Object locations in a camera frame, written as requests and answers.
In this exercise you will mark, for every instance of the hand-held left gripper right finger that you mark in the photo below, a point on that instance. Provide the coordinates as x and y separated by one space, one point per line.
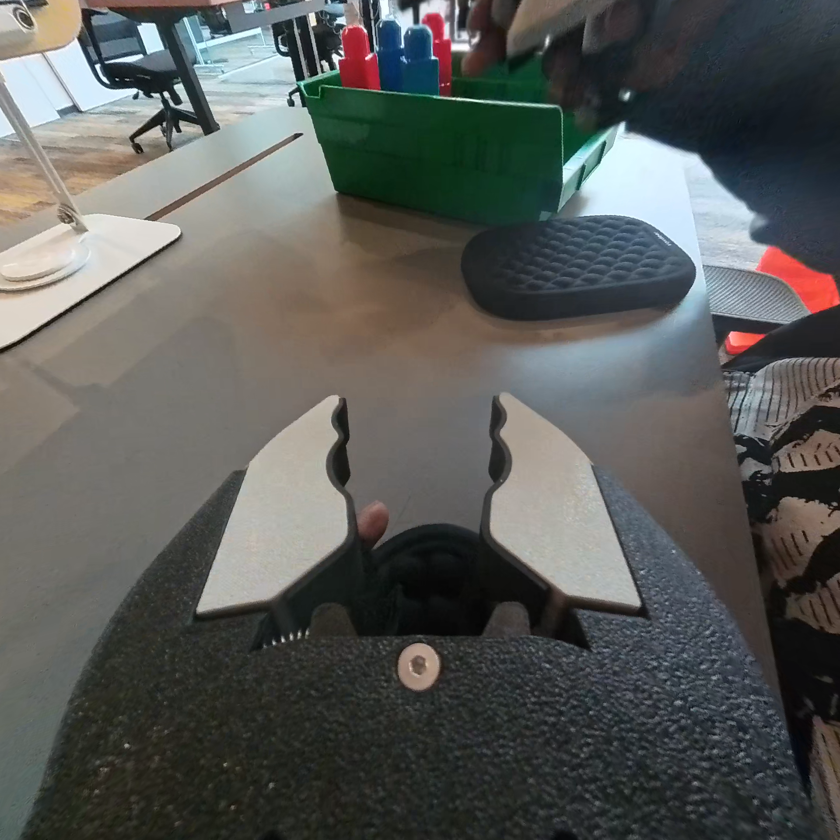
561 525

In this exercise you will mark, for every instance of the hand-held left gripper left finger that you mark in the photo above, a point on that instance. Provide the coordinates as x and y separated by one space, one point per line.
282 525

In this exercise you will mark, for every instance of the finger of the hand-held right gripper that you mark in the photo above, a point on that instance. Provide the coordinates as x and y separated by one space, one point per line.
538 19

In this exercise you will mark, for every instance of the blue mega block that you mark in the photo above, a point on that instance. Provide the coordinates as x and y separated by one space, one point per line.
420 65

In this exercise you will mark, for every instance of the blue block tower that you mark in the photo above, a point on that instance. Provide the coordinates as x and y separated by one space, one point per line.
389 52

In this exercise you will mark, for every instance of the green plastic bin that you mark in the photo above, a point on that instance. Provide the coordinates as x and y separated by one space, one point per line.
426 157

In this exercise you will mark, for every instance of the person's right forearm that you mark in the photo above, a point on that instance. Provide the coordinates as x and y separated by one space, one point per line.
722 98

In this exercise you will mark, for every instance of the person's right hand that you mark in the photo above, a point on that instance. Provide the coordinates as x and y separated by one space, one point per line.
485 39

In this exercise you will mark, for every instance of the person's left hand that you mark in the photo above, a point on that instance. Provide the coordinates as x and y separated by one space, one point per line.
373 523

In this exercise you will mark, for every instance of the black quilted wrist rest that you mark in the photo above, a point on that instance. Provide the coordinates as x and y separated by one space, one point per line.
577 269

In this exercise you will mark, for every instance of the black white patterned clothing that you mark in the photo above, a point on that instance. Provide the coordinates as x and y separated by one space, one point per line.
794 525

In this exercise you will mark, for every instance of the black office chair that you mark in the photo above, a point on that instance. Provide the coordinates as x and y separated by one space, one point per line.
305 46
141 65

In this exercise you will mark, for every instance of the grey mesh chair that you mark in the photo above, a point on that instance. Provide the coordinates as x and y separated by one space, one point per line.
748 295

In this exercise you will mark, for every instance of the white document stand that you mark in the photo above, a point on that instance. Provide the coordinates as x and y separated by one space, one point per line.
118 249

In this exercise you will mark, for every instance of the brown-top desk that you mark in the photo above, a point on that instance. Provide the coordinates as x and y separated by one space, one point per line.
190 65

